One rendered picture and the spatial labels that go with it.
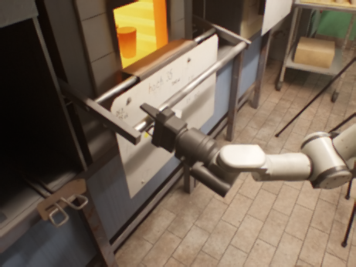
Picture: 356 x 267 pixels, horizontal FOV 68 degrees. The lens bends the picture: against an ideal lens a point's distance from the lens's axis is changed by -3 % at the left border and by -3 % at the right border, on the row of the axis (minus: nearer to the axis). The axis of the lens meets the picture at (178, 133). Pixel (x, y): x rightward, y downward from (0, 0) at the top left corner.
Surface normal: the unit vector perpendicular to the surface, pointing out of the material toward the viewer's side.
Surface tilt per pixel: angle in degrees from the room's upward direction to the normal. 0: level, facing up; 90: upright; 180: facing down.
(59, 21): 90
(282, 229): 0
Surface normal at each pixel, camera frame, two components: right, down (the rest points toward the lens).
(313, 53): -0.44, 0.58
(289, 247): -0.04, -0.77
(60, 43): 0.83, 0.33
